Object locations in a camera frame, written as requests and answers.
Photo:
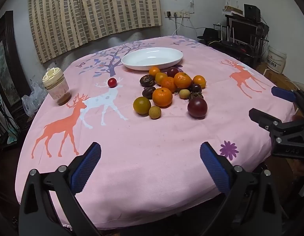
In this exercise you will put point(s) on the white oval plate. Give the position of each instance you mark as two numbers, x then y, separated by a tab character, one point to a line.
144	59

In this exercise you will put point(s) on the striped beige curtain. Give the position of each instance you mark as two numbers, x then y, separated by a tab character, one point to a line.
58	26

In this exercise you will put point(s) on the wall power strip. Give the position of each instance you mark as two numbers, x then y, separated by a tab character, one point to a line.
181	14

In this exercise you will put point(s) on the pale longan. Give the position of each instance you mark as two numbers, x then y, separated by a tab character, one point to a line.
184	94

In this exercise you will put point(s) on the large orange mandarin front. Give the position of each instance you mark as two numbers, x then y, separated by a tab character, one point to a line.
162	97

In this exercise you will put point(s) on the white plastic bucket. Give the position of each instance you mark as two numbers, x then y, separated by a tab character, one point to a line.
276	60

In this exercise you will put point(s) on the large orange mandarin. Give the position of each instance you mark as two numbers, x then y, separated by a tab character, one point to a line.
162	97
182	80

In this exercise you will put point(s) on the brown passion fruit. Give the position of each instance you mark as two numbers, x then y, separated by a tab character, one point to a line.
147	81
148	92

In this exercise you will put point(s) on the yellow-orange round fruit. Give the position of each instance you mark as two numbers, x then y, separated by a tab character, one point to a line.
159	78

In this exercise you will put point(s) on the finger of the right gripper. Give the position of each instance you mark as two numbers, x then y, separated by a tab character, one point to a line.
283	94
266	121

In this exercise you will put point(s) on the dark framed cabinet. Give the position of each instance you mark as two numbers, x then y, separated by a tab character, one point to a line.
13	83

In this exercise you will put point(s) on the brown passion fruit lower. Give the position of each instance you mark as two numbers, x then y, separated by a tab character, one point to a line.
148	92

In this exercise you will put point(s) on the dark plum top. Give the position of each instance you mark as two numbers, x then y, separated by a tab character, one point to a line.
172	71

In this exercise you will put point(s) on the large dark purple plum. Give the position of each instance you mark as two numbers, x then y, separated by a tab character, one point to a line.
197	107

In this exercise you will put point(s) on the red cherry tomato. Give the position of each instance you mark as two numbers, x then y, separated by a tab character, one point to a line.
112	82

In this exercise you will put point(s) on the pink deer tablecloth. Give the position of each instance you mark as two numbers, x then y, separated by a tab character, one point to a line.
150	169

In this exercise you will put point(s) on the small orange mandarin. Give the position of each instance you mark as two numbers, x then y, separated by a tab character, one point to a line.
200	80

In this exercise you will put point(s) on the small tan longan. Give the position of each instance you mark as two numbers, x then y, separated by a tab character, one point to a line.
155	112

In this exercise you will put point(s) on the plastic cup with lid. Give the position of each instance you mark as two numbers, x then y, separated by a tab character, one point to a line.
56	85

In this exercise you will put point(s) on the clear plastic bag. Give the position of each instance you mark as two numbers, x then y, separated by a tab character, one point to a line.
32	103

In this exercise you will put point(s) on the green-yellow round fruit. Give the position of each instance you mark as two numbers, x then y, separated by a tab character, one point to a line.
142	105

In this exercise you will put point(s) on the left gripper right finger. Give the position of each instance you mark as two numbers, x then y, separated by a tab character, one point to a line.
251	205

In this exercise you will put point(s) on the orange mandarin middle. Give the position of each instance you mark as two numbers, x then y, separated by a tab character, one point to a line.
168	82

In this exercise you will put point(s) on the cardboard box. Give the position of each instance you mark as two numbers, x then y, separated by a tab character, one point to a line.
279	80

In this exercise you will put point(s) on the small orange top fruit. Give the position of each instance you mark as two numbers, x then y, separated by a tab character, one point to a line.
153	71

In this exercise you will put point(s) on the dark mangosteen lower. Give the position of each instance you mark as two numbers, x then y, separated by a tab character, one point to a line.
195	95

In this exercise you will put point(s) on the brown passion fruit top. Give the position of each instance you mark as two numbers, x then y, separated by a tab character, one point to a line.
147	81

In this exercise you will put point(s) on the black shelf with electronics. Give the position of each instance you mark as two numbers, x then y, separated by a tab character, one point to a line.
243	37

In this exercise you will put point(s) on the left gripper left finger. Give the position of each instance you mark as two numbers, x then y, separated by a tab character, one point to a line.
37	214

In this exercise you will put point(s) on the large orange mandarin back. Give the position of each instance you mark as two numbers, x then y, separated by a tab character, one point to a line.
182	80

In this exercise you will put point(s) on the dark mangosteen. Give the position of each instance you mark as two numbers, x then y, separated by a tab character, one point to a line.
195	95
195	88

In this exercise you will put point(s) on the dark mangosteen right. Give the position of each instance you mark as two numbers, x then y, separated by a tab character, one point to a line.
195	88

